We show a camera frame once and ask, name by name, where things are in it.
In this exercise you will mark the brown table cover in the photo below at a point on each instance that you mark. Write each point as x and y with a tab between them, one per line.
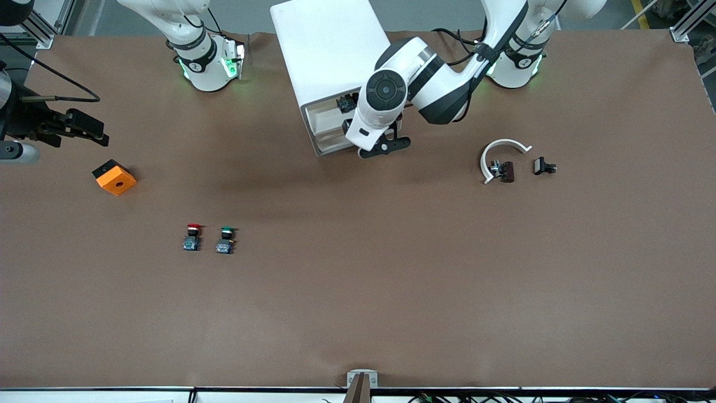
358	280

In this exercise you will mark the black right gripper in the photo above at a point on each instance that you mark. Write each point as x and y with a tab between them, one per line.
27	119

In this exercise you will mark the aluminium frame profile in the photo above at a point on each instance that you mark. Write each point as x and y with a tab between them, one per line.
42	31
691	22

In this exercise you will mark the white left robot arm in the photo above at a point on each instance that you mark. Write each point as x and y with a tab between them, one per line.
380	120

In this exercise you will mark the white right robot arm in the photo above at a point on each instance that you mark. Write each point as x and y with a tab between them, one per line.
204	67

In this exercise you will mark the yellow push button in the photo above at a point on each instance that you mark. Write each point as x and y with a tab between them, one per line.
347	103

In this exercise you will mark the orange box with hole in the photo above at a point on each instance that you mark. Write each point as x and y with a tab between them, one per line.
118	182

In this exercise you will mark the grey metal bracket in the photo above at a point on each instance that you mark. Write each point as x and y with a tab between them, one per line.
362	373

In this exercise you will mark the white curved plastic arc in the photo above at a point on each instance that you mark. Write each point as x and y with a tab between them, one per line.
503	142

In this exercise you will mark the green push button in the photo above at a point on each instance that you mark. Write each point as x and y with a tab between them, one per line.
225	243

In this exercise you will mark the small black clip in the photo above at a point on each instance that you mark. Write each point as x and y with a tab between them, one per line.
541	166

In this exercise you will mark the dark brown terminal block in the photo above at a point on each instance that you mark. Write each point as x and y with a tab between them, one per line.
507	172

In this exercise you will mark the black table edge strip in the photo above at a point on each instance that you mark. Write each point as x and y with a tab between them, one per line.
168	388

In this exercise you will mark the red push button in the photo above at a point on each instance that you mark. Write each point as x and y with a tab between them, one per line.
192	239

